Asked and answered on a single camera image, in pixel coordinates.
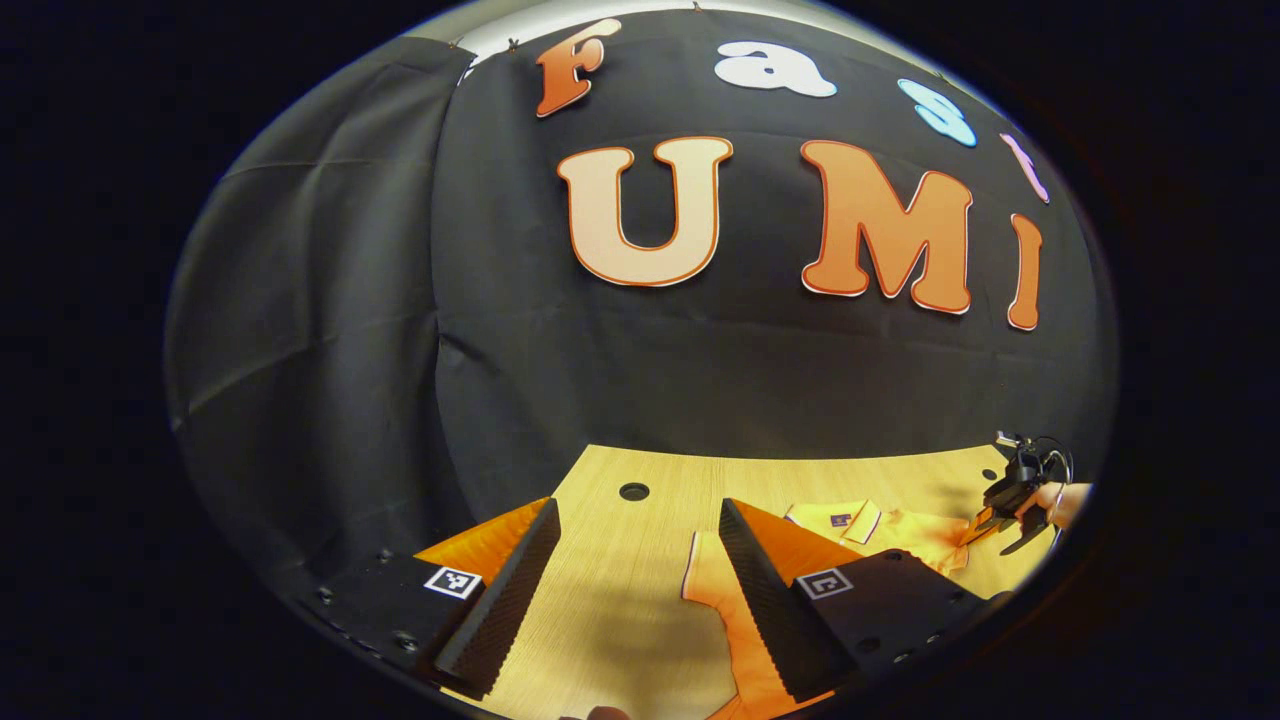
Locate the orange T-shirt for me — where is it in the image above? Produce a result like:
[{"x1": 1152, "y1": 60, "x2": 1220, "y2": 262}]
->
[{"x1": 682, "y1": 498, "x2": 1001, "y2": 720}]

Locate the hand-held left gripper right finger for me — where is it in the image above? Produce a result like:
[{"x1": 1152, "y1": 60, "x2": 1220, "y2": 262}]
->
[{"x1": 718, "y1": 497, "x2": 1015, "y2": 704}]

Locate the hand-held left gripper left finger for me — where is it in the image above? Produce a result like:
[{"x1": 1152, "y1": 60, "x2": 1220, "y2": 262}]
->
[{"x1": 288, "y1": 497, "x2": 562, "y2": 700}]

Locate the black backdrop cloth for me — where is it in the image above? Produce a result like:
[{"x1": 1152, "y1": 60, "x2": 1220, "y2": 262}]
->
[{"x1": 163, "y1": 8, "x2": 1119, "y2": 601}]

